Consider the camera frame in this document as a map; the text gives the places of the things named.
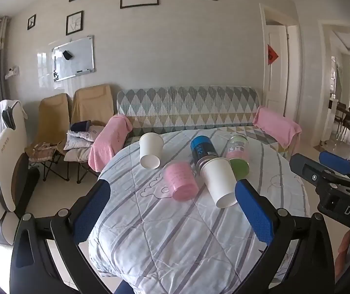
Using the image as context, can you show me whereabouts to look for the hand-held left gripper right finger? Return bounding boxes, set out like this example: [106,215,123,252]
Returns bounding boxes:
[224,179,336,294]

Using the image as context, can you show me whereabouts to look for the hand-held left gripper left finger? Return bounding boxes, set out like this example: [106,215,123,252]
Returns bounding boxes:
[10,178,123,294]

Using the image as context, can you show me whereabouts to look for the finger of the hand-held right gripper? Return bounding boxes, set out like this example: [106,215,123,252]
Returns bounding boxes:
[289,154,350,195]
[319,151,350,184]

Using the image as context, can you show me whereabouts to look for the white paper cup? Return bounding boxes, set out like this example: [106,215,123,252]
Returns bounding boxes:
[200,158,239,209]
[139,132,164,170]

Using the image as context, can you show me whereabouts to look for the green and pink cup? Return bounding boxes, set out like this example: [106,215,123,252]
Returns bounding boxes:
[225,135,250,182]

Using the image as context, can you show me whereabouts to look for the pink plastic cup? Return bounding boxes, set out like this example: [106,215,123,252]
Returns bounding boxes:
[163,161,198,201]

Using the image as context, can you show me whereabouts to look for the person's right hand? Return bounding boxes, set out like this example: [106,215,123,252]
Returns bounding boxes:
[339,230,350,271]

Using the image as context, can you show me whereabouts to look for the pink towel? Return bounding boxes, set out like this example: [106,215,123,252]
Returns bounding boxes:
[88,115,133,172]
[252,107,302,150]

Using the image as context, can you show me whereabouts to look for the pale patterned pillows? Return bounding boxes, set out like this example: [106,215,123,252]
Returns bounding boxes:
[63,125,106,163]

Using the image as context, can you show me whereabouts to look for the patterned bag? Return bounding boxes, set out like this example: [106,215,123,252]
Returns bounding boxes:
[28,142,61,163]

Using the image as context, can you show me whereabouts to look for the round table with striped cloth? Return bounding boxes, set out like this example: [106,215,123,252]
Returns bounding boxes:
[88,129,312,294]

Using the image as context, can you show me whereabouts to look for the blue metal can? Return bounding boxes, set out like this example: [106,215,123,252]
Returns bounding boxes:
[190,135,218,175]

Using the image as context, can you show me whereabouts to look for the white door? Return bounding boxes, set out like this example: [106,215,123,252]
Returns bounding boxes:
[264,23,289,117]

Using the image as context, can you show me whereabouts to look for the dark blue cushion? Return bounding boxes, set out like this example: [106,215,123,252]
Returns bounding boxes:
[70,121,92,132]

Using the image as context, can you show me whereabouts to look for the white massage chair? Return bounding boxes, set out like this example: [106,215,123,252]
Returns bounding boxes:
[0,99,41,245]

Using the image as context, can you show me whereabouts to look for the beige folding chair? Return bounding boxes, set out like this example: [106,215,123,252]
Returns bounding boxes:
[63,83,116,184]
[25,93,73,183]

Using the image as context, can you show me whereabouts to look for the red door decoration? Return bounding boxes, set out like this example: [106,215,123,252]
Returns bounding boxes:
[267,44,280,66]

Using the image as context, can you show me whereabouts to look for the diamond pattern covered sofa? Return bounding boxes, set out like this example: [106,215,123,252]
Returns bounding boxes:
[116,86,302,160]

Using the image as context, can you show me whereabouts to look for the wall whiteboard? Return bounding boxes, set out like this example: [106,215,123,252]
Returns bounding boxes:
[52,35,96,83]

